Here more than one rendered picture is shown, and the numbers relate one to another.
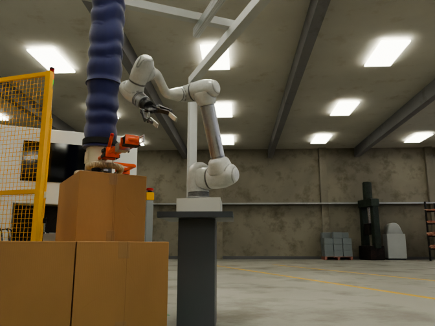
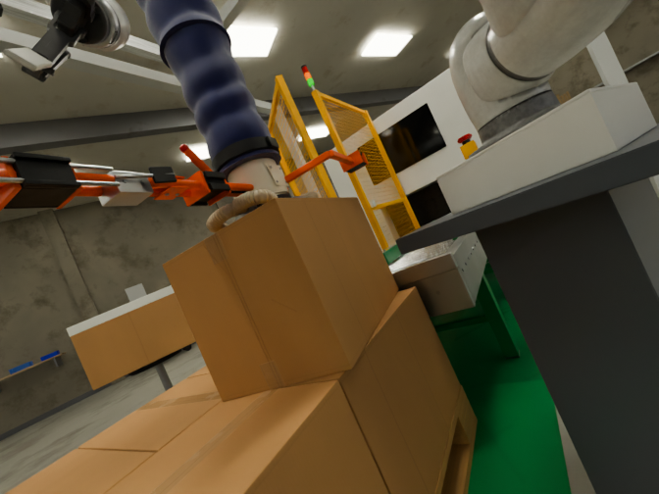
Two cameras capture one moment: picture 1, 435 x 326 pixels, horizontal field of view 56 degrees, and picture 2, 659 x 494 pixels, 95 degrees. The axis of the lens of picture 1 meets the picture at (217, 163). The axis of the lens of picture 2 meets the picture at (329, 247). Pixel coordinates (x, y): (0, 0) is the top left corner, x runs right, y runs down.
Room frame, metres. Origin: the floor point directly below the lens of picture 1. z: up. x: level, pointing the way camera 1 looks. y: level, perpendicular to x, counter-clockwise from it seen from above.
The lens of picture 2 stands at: (2.17, -0.13, 0.79)
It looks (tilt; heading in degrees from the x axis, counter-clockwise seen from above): 1 degrees up; 55
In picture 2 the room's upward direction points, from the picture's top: 24 degrees counter-clockwise
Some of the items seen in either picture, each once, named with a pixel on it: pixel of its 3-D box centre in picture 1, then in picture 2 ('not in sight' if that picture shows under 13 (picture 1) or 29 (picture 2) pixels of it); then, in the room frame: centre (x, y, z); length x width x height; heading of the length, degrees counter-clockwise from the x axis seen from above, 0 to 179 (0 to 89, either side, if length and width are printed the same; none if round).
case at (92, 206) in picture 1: (98, 211); (303, 279); (2.64, 0.76, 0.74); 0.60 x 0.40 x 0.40; 31
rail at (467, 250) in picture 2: not in sight; (482, 229); (4.20, 0.99, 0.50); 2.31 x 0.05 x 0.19; 22
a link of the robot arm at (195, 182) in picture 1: (199, 177); (494, 67); (2.96, 0.13, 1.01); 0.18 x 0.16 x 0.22; 59
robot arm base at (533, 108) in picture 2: (198, 196); (522, 124); (2.99, 0.14, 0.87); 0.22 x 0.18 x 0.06; 0
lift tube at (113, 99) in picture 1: (104, 74); (188, 30); (2.64, 0.77, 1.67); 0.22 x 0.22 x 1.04
